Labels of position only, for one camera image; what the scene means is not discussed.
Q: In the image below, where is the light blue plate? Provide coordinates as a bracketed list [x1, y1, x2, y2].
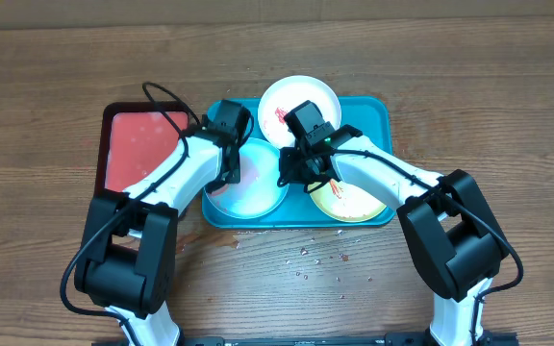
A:
[205, 137, 289, 220]

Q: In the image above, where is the yellow-green plate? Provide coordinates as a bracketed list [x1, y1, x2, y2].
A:
[309, 180, 387, 223]

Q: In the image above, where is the white plate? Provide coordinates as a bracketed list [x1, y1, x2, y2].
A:
[258, 75, 341, 149]

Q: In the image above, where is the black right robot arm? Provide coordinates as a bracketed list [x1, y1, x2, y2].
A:
[278, 136, 515, 345]

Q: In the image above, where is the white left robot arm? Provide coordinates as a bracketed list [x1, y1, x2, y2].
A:
[64, 131, 247, 345]

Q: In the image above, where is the blue plastic tray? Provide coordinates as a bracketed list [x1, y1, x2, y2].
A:
[202, 96, 392, 229]

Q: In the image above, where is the black tray with red water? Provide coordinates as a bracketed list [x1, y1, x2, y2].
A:
[94, 101, 189, 194]

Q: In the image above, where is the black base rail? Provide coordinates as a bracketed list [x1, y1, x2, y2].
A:
[91, 331, 519, 346]

